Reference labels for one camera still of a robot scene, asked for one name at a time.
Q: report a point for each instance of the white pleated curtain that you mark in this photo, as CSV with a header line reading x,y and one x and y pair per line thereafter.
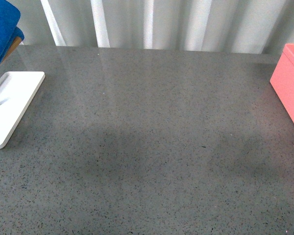
x,y
240,26

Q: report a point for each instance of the blue microfiber cloth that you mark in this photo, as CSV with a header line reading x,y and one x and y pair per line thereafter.
x,y
9,18

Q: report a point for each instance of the pink plastic box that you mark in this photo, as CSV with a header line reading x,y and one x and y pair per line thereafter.
x,y
282,79

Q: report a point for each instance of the wooden rack rod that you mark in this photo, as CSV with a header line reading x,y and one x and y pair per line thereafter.
x,y
14,45

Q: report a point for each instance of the white towel rack stand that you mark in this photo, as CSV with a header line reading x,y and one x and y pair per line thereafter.
x,y
17,89

